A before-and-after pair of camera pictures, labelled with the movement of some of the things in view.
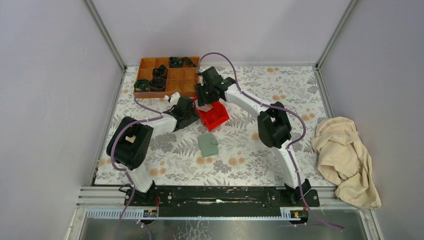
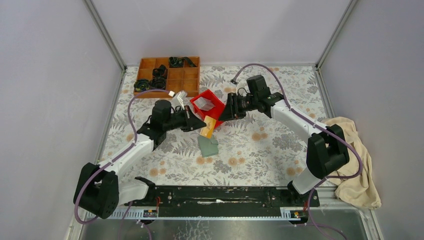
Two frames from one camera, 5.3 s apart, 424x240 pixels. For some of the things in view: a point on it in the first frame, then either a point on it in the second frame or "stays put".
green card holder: (208, 146) stays put
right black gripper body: (204, 94) to (246, 104)
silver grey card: (206, 107) stays put
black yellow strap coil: (142, 85) stays put
